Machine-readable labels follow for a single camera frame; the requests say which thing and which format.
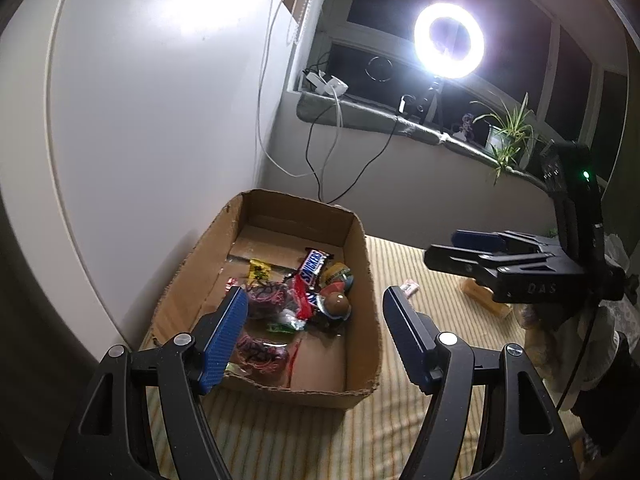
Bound round chocolate ball snack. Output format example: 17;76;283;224
319;292;352;320

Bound yellow candy packet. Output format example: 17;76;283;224
247;259;272;283

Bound green snack packet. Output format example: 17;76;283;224
266;316;306;334

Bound red clear dried fruit bag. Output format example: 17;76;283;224
226;330;300;388

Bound clear plastic snack bag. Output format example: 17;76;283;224
459;278;512;320

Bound pink small snack packet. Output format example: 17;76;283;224
400;278;420;298

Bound green spider plant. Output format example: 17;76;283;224
471;92;535;183

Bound brown cardboard box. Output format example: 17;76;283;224
144;190;382;410

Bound grey stone window sill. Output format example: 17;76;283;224
296;91;544;200

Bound striped beige mattress cover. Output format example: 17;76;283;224
203;236;525;479

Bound white power strip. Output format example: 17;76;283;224
305;72;348;98

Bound white ring light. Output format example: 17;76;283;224
413;2;485;79

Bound black hanging cable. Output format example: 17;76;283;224
304;49;402;206

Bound white hanging cable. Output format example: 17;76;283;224
249;0;344;179

